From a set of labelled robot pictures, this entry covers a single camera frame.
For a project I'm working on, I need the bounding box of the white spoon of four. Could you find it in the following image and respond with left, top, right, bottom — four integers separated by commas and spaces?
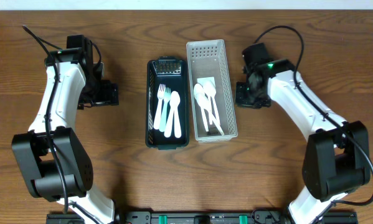
203, 80, 220, 122
195, 93, 224, 135
205, 94, 214, 125
194, 83, 209, 132

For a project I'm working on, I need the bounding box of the white plastic fork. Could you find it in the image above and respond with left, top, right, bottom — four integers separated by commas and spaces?
164, 107, 174, 138
153, 84, 166, 129

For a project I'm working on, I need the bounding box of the pale green plastic fork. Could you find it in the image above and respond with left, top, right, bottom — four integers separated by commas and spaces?
159, 87, 171, 133

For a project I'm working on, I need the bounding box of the white plastic spoon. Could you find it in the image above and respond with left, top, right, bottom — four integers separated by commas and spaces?
170, 91, 182, 138

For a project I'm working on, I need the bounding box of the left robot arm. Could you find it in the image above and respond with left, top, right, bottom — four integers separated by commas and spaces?
12, 35, 118, 223

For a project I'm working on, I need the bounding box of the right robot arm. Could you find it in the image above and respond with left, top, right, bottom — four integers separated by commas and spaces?
235, 43, 371, 223

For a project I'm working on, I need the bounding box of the clear plastic basket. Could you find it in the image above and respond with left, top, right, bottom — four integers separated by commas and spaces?
186, 39, 238, 142

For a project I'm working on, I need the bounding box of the dark green plastic basket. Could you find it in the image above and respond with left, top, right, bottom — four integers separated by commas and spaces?
145, 57, 189, 150

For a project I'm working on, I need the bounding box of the black mounting rail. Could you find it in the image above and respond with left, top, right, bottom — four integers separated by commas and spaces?
45, 208, 359, 224

